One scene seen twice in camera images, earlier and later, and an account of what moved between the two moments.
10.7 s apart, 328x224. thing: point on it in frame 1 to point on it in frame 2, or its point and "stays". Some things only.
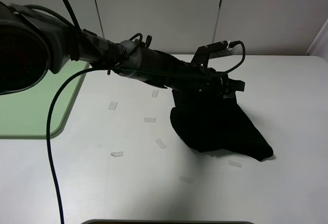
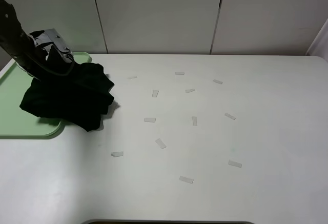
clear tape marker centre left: x=149 y=119 stays
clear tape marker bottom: x=187 y=179 stays
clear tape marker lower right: x=234 y=163 stays
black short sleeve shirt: x=209 y=122 to x=82 y=96
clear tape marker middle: x=155 y=93 stays
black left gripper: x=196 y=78 to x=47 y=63
